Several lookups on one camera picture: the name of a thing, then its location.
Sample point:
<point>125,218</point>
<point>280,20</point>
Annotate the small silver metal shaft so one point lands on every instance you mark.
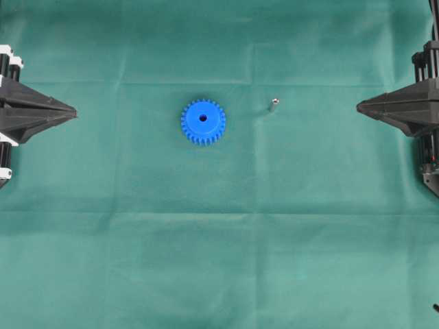
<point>273,105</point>

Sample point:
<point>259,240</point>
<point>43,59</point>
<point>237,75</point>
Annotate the blue plastic gear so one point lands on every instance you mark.
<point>203,122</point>

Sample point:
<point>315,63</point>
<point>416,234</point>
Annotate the left gripper with rails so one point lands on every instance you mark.
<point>19,125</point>

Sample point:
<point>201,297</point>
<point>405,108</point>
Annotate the green table cloth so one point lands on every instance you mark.
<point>314,216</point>

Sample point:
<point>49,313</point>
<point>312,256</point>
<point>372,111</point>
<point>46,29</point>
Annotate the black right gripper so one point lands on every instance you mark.
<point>422,92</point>

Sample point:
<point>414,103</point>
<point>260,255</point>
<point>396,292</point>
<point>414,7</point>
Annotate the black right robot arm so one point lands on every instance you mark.
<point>414,109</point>

